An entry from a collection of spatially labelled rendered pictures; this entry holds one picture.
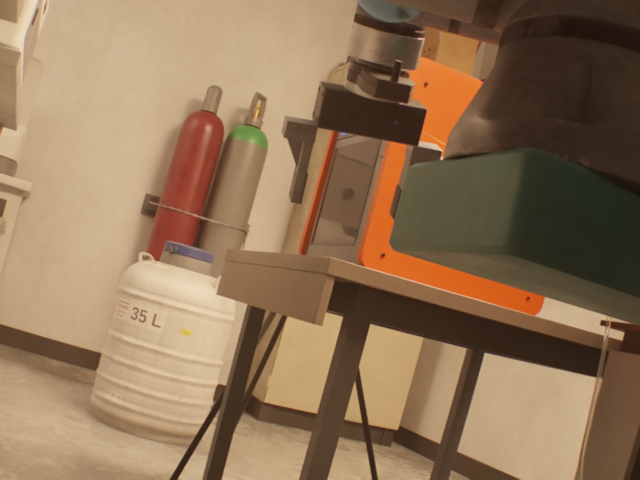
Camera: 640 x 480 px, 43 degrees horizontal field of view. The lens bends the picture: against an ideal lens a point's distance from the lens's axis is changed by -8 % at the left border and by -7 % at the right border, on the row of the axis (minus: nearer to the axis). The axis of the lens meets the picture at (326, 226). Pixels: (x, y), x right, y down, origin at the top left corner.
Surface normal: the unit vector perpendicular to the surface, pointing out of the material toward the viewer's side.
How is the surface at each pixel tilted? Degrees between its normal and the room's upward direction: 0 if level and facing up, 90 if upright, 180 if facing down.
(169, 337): 90
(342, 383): 90
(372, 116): 113
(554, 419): 90
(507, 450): 90
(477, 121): 80
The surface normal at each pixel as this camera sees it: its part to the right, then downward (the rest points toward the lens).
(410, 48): 0.59, 0.37
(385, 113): 0.13, 0.35
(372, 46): -0.40, 0.21
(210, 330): 0.74, 0.13
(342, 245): -0.90, -0.28
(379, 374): 0.35, 0.00
